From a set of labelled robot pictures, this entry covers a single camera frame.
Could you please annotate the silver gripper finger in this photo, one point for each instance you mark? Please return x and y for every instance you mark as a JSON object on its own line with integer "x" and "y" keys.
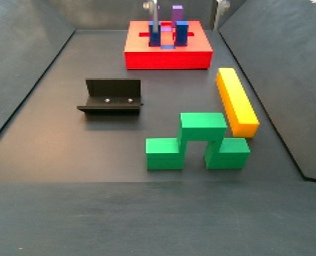
{"x": 222, "y": 7}
{"x": 150, "y": 5}

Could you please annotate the purple U-shaped block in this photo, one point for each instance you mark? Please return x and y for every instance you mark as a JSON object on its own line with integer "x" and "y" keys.
{"x": 177, "y": 15}

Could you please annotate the black angle bracket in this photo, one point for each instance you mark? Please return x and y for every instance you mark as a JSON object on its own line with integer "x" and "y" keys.
{"x": 113, "y": 95}

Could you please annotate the green arch block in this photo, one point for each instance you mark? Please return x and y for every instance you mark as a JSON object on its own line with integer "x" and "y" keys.
{"x": 226, "y": 153}

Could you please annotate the yellow long block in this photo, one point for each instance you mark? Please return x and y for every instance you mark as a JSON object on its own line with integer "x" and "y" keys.
{"x": 240, "y": 112}

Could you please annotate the red slotted board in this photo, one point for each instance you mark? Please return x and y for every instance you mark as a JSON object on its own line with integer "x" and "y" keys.
{"x": 142, "y": 57}

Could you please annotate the blue U-shaped block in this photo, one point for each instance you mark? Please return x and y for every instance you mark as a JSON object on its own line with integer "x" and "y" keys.
{"x": 181, "y": 32}

